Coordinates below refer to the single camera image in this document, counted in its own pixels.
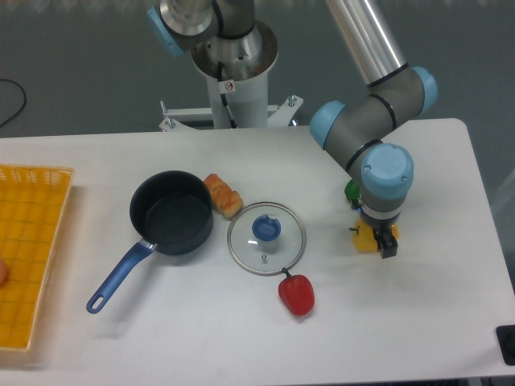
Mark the yellow bell pepper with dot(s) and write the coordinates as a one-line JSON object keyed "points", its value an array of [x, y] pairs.
{"points": [[363, 237]]}

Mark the yellow woven basket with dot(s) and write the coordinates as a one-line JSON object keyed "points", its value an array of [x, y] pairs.
{"points": [[33, 202]]}

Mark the green bell pepper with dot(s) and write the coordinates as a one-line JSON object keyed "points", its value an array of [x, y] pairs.
{"points": [[352, 191]]}

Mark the glass lid blue knob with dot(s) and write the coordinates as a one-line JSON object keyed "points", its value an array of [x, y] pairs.
{"points": [[265, 238]]}

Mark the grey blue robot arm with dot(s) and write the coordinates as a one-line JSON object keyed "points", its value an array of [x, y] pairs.
{"points": [[352, 136]]}

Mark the black device table corner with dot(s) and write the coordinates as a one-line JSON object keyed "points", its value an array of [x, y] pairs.
{"points": [[505, 336]]}

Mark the dark saucepan blue handle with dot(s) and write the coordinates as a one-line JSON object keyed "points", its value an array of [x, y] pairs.
{"points": [[172, 213]]}

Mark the red bell pepper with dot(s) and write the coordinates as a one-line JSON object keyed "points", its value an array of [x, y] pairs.
{"points": [[296, 293]]}

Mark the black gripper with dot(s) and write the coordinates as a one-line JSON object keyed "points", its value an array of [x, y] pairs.
{"points": [[387, 244]]}

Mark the toy bread loaf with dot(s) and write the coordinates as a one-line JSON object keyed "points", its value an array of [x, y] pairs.
{"points": [[225, 200]]}

